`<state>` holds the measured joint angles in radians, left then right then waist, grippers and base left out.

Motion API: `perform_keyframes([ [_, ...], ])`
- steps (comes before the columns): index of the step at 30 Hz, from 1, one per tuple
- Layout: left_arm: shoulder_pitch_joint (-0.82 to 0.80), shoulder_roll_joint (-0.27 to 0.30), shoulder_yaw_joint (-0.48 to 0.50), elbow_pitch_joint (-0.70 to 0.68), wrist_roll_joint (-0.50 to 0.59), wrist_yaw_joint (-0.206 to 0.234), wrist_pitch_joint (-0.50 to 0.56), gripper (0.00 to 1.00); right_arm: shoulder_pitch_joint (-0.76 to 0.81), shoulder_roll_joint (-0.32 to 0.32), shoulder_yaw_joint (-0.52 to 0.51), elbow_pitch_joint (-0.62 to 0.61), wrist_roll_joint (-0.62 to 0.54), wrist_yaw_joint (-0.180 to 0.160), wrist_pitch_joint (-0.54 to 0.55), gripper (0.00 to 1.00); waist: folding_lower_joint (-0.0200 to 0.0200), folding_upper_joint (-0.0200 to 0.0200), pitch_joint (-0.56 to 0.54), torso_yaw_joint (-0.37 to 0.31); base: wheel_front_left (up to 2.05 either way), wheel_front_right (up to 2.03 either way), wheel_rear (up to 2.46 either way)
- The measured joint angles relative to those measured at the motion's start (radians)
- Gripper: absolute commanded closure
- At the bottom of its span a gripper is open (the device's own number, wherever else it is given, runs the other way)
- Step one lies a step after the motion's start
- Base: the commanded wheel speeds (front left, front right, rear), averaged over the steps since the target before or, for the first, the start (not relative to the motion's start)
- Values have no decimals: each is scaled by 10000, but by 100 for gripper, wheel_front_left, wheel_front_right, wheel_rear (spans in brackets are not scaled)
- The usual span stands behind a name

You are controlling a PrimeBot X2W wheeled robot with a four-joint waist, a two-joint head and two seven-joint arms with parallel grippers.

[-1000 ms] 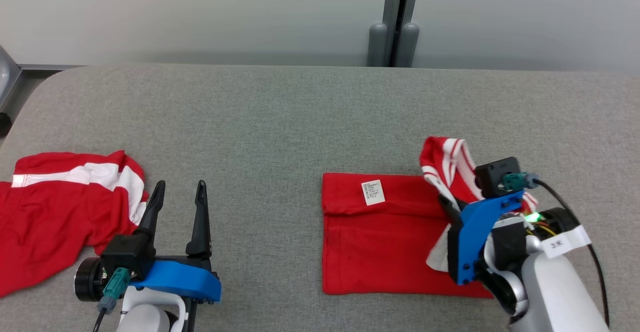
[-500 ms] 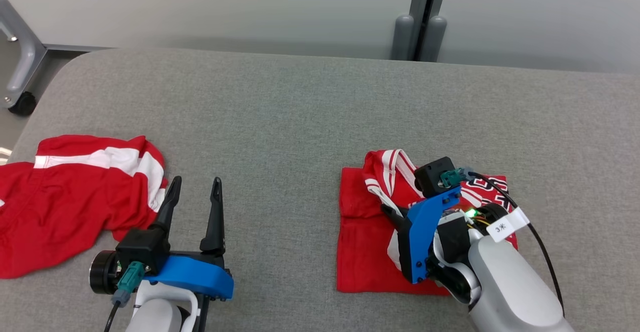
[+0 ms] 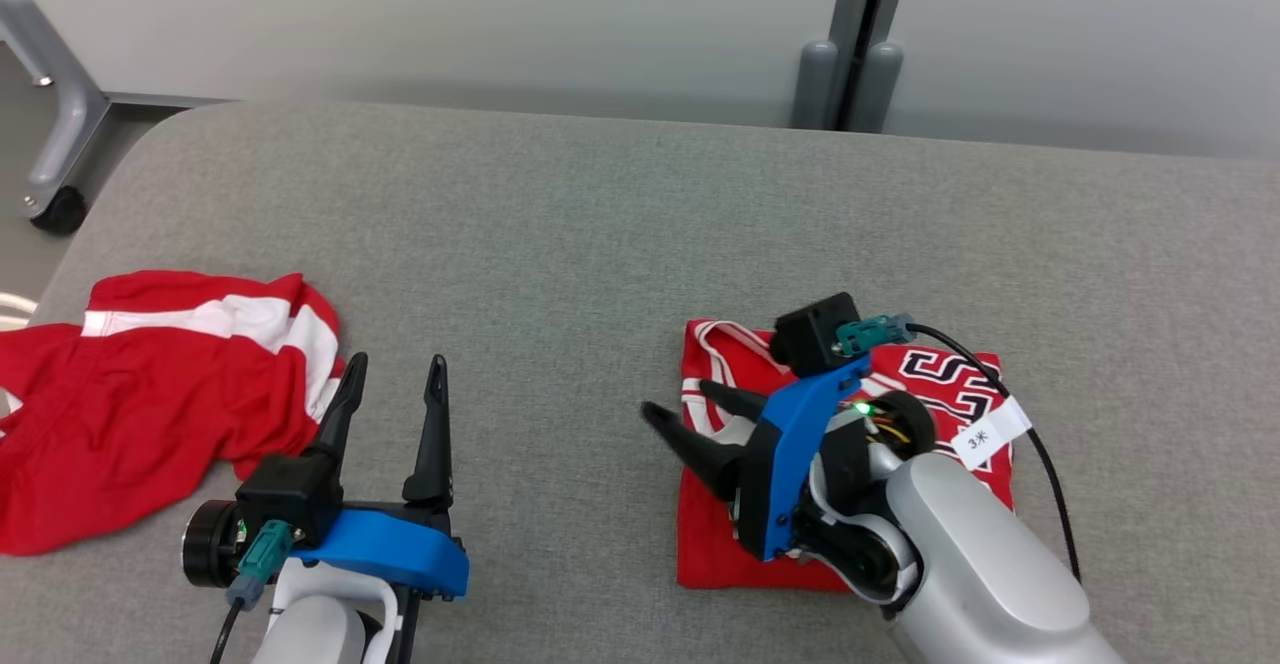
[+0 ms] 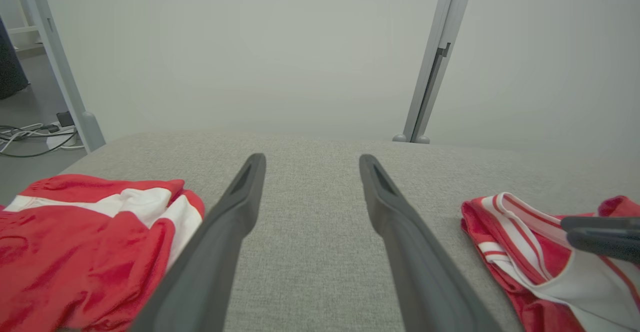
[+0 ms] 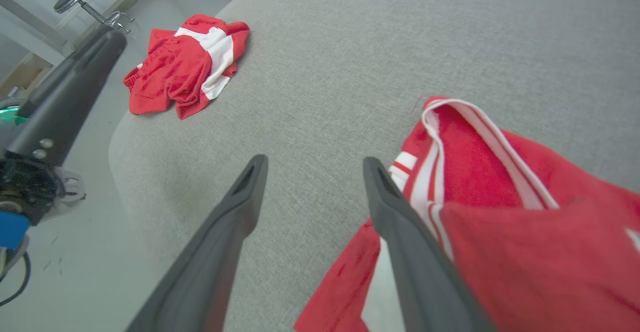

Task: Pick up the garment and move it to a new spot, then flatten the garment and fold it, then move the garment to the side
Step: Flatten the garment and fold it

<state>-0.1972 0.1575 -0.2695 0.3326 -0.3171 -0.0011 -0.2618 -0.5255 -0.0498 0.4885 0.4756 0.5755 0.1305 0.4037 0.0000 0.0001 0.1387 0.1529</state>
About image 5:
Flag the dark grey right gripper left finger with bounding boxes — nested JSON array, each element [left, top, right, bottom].
[[125, 154, 269, 332]]

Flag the green glowing light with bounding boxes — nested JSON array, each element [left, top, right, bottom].
[[0, 98, 28, 125]]

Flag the red jersey with white trim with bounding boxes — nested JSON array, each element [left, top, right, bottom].
[[294, 96, 640, 332]]

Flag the white metal table frame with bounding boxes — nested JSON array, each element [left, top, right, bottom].
[[0, 0, 168, 65]]

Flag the brown cardboard box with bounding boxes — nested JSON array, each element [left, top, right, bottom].
[[0, 53, 53, 98]]

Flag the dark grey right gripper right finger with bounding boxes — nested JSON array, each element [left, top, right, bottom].
[[362, 157, 496, 332]]

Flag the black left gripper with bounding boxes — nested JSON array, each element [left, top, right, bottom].
[[0, 23, 128, 225]]

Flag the red shorts with white stripe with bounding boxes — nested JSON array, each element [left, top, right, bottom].
[[123, 13, 251, 120]]

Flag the thin black cable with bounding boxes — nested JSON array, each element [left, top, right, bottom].
[[0, 252, 32, 308]]

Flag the grey fabric sofa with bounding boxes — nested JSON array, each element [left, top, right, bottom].
[[109, 0, 640, 332]]

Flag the blue left camera bracket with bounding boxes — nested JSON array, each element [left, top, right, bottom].
[[0, 211, 31, 250]]

